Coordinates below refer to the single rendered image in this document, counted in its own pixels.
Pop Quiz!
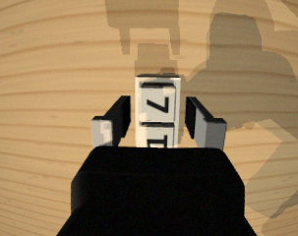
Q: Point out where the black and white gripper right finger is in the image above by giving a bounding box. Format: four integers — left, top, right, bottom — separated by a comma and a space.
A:
185, 96, 227, 151

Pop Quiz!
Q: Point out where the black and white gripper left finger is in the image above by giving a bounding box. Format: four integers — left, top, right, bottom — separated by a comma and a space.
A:
90, 95, 131, 148

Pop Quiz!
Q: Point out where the white cube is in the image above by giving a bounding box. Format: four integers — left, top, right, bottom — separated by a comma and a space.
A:
140, 83, 176, 122
140, 122, 175, 148

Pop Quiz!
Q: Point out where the cream rectangular tray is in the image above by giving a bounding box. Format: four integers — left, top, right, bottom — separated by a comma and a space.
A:
135, 76, 181, 148

